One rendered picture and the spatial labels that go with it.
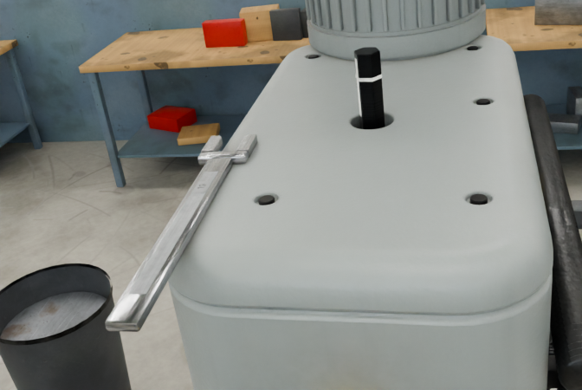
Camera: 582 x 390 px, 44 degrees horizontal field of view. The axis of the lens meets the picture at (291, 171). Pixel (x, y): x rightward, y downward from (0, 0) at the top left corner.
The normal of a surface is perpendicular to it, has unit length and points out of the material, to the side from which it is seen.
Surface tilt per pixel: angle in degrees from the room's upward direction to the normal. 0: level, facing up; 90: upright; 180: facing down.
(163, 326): 0
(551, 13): 90
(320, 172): 0
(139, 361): 0
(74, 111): 90
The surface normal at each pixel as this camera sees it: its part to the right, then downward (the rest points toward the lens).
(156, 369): -0.12, -0.89
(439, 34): 0.32, 0.39
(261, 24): -0.06, 0.45
